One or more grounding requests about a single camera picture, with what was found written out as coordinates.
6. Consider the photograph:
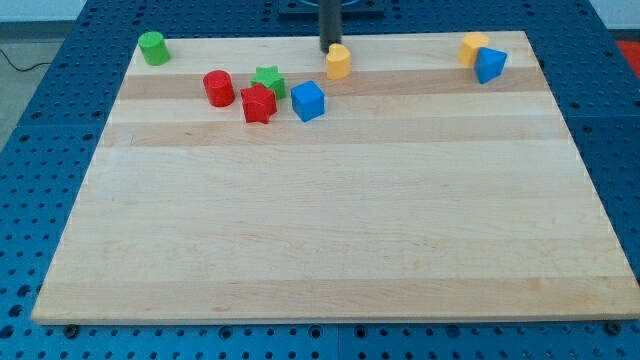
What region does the yellow heart block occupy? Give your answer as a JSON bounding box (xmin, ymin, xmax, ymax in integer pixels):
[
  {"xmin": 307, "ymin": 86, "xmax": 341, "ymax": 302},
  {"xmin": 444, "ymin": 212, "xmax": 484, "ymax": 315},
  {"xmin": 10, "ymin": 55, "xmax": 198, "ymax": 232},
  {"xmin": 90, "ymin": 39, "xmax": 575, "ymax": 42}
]
[{"xmin": 326, "ymin": 43, "xmax": 351, "ymax": 80}]

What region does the red star block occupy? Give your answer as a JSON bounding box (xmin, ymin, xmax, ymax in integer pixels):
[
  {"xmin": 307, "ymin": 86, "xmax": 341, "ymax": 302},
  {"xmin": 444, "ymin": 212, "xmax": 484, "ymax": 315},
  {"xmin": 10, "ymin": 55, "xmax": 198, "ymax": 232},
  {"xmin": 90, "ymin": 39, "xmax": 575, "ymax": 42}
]
[{"xmin": 240, "ymin": 83, "xmax": 277, "ymax": 124}]

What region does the green star block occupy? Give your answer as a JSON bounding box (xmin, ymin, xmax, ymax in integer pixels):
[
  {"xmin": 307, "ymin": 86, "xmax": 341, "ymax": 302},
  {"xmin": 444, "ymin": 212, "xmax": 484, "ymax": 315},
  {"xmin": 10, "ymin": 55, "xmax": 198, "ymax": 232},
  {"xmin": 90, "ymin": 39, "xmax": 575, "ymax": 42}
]
[{"xmin": 251, "ymin": 65, "xmax": 287, "ymax": 100}]

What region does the blue cube block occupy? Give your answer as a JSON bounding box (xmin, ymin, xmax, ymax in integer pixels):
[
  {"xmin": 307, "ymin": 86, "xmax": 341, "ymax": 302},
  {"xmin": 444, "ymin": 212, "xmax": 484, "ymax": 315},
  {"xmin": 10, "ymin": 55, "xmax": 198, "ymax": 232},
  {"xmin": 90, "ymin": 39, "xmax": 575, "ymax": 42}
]
[{"xmin": 291, "ymin": 81, "xmax": 325, "ymax": 122}]

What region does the wooden board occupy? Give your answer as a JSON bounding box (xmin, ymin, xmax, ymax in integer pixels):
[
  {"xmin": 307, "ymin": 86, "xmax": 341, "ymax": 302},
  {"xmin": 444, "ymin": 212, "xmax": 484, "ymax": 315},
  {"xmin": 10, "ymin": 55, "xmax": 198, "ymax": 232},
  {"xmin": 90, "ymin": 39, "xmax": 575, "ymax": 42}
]
[{"xmin": 32, "ymin": 31, "xmax": 639, "ymax": 325}]

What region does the red cylinder block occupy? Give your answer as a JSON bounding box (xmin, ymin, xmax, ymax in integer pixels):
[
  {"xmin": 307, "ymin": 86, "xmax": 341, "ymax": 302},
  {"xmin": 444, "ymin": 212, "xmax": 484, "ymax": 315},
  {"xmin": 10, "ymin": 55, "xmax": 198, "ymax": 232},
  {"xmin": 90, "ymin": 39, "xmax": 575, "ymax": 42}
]
[{"xmin": 203, "ymin": 70, "xmax": 235, "ymax": 107}]

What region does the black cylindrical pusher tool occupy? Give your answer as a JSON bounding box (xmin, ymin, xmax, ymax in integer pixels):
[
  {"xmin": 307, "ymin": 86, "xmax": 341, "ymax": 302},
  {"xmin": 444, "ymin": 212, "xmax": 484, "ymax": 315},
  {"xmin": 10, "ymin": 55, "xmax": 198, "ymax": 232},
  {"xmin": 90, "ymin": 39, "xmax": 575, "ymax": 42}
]
[{"xmin": 318, "ymin": 0, "xmax": 342, "ymax": 54}]

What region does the yellow cylinder block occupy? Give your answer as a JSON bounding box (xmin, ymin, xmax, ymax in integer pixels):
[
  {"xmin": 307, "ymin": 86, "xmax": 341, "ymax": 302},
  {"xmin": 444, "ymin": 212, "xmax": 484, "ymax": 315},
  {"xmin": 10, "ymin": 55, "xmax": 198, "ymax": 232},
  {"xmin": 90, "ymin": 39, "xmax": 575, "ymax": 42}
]
[{"xmin": 457, "ymin": 32, "xmax": 490, "ymax": 67}]

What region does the blue triangular prism block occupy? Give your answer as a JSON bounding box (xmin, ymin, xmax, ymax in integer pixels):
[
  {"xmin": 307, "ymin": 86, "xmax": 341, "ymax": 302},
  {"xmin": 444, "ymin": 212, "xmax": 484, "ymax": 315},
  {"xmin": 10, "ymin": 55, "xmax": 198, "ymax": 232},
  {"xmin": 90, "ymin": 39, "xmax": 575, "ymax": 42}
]
[{"xmin": 474, "ymin": 47, "xmax": 508, "ymax": 84}]

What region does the green cylinder block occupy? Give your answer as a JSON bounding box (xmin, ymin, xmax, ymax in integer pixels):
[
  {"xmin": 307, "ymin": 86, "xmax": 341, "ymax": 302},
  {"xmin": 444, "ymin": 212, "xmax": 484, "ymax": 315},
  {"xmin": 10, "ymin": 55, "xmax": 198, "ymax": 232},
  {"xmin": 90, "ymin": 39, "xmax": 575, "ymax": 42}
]
[{"xmin": 138, "ymin": 31, "xmax": 170, "ymax": 66}]

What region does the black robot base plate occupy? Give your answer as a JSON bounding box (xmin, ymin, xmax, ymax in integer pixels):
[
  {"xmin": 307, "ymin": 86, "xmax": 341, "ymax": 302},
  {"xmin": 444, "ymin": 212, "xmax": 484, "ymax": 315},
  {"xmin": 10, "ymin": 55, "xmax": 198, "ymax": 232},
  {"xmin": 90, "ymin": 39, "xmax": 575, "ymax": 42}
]
[{"xmin": 275, "ymin": 0, "xmax": 386, "ymax": 17}]

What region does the black cable on floor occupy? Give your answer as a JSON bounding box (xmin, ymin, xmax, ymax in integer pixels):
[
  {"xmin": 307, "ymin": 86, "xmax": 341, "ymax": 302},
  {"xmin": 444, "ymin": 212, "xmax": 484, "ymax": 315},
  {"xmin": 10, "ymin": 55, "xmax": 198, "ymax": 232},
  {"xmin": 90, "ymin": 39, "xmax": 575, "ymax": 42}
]
[{"xmin": 0, "ymin": 48, "xmax": 54, "ymax": 73}]

